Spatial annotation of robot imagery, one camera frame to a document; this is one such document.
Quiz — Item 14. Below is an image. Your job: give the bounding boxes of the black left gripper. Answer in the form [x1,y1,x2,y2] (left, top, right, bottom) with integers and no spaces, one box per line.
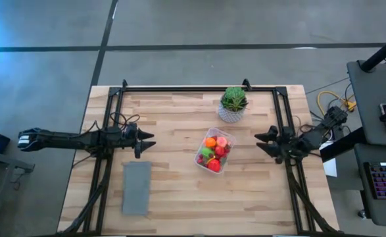
[122,122,157,159]

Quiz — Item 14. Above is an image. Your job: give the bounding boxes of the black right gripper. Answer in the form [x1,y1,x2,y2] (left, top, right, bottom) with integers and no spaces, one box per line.
[254,125,295,165]

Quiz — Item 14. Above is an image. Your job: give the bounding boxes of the clear plastic tub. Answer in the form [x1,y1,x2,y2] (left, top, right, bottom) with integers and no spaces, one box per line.
[194,127,237,174]

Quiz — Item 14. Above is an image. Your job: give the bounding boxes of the large red toy fruit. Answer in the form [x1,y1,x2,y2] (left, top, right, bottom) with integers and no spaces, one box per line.
[207,159,222,173]

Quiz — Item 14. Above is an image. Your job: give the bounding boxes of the grey cloth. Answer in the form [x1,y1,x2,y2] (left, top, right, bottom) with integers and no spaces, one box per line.
[121,161,153,217]

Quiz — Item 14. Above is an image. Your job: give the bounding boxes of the succulent in patterned grey pot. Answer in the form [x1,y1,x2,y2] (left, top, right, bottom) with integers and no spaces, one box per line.
[217,86,249,124]

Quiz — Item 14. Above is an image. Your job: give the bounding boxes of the white paper sheet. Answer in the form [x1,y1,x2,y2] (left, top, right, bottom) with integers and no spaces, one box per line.
[323,157,338,178]

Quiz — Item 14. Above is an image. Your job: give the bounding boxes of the black bar under desk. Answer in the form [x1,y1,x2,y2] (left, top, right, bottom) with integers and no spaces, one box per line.
[320,127,367,163]

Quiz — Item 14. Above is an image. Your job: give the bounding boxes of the grey metal stand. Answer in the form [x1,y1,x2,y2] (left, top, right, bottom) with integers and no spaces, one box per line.
[0,147,36,237]

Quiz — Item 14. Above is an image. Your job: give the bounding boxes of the black pole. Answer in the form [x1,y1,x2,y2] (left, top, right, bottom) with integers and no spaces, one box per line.
[358,30,386,72]

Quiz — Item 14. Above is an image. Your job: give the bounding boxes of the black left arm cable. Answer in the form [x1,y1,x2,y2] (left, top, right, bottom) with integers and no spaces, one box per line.
[109,111,141,130]

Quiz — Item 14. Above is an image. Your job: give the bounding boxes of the black aluminium rig frame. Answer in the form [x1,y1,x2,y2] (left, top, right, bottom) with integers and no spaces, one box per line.
[57,78,341,236]

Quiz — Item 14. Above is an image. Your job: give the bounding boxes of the yellow cable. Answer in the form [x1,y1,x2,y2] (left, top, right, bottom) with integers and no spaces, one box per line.
[316,90,357,128]

